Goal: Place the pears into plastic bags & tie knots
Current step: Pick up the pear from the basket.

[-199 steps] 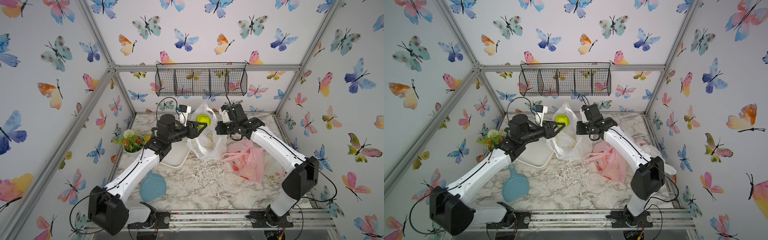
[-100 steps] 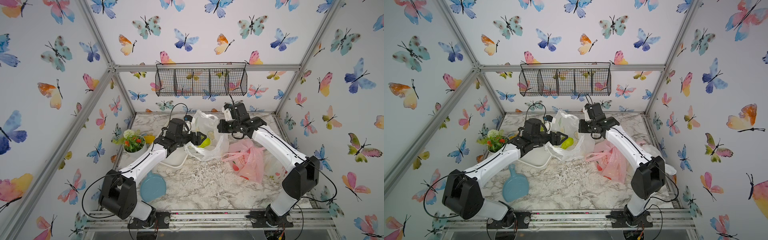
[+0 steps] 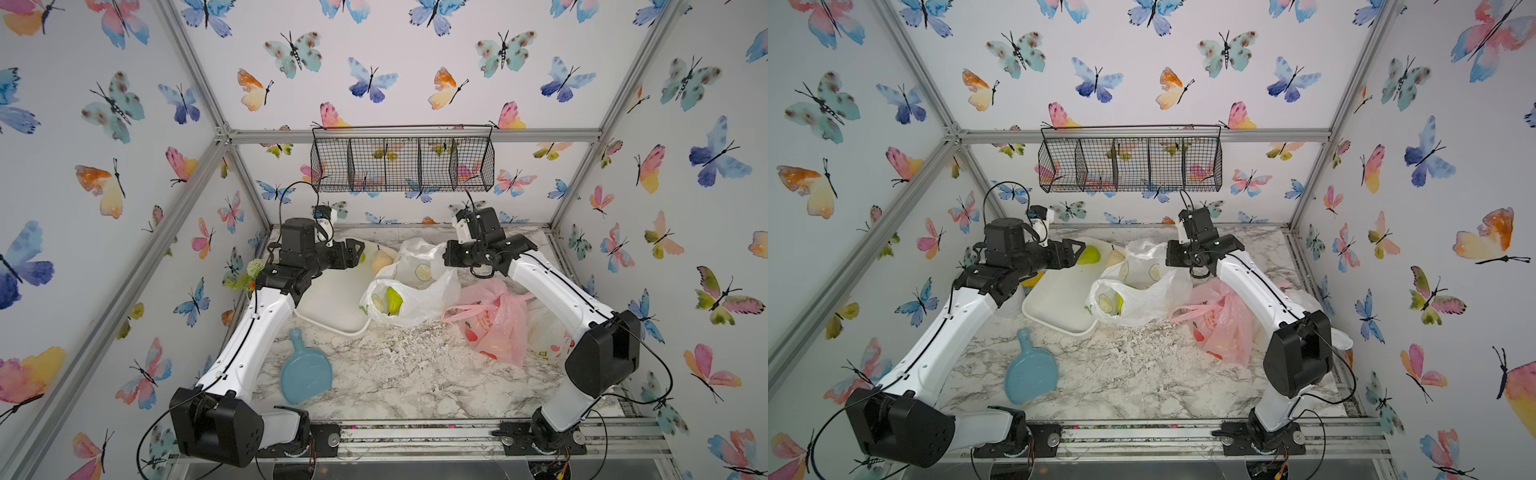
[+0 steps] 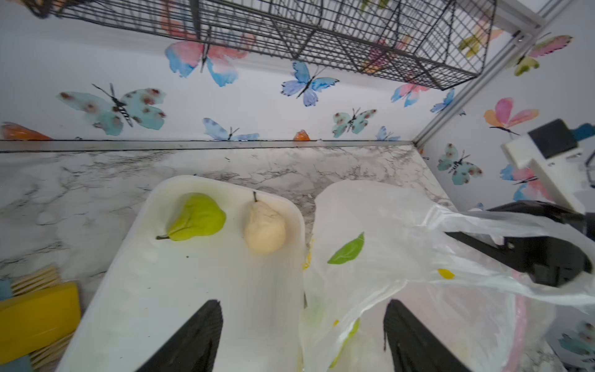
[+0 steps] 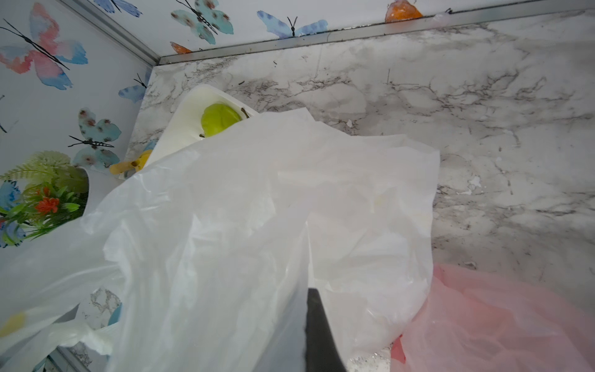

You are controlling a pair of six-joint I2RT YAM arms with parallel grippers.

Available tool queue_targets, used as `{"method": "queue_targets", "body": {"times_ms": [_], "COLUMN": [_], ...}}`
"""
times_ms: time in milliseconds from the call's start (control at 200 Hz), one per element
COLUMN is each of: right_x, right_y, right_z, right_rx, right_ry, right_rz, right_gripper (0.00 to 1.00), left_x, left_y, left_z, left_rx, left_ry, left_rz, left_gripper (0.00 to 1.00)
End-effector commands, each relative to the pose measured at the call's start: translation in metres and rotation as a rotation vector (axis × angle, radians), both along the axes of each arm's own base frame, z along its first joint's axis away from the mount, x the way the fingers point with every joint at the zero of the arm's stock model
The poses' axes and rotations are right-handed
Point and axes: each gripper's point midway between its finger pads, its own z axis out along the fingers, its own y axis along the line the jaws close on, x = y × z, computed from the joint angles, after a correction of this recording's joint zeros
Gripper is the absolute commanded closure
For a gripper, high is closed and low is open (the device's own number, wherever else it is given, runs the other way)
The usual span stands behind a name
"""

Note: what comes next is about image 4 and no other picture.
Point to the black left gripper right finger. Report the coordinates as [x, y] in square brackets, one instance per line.
[412, 346]

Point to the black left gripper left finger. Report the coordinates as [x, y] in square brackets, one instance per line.
[194, 346]

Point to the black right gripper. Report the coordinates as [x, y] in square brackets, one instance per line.
[548, 261]

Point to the white lemon print plastic bag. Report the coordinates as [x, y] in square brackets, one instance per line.
[373, 242]

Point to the pink apple print plastic bag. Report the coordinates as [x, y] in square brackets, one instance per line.
[518, 346]

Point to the white rectangular fruit tray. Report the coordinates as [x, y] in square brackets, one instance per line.
[154, 285]

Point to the light green pear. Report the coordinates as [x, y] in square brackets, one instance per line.
[200, 216]

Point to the small yellow object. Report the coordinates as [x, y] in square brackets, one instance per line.
[39, 315]

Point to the black wire mesh basket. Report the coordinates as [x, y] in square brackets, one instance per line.
[435, 44]

